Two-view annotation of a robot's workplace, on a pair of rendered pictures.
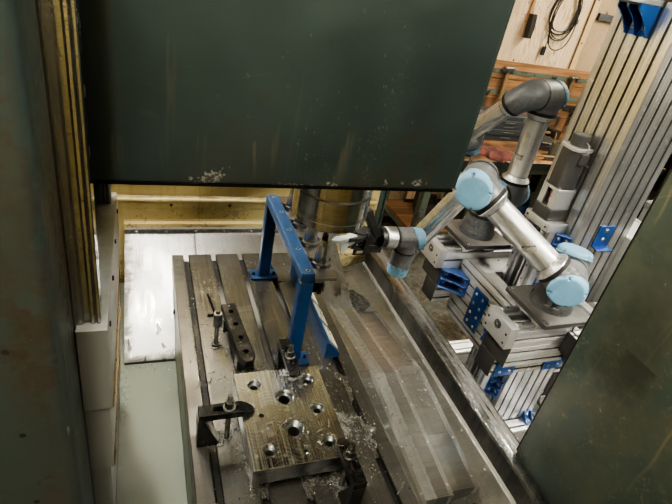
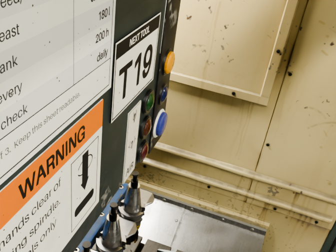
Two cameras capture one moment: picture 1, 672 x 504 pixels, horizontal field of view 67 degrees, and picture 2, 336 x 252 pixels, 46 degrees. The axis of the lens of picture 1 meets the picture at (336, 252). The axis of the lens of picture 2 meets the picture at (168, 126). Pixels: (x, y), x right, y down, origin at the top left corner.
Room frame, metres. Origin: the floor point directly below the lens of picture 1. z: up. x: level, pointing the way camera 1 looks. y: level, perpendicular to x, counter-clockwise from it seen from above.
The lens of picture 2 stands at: (1.01, -0.30, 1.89)
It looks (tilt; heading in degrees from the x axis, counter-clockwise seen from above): 32 degrees down; 39
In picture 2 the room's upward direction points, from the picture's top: 8 degrees clockwise
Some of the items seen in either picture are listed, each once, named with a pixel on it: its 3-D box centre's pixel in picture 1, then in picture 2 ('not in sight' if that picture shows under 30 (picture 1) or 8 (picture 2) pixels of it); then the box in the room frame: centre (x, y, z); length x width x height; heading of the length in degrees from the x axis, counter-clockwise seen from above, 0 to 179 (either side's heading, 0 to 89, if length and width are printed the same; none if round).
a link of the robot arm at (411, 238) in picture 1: (408, 238); not in sight; (1.57, -0.24, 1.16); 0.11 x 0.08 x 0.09; 114
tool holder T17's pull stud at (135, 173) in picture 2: not in sight; (134, 179); (1.51, 0.17, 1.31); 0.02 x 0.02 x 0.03
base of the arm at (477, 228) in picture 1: (479, 221); not in sight; (1.98, -0.57, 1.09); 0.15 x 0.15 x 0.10
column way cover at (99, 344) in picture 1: (108, 349); not in sight; (0.79, 0.44, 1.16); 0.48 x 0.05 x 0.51; 24
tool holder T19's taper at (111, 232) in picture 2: not in sight; (112, 228); (1.41, 0.13, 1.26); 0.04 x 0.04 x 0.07
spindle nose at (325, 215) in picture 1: (333, 190); not in sight; (0.97, 0.03, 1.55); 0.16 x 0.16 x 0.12
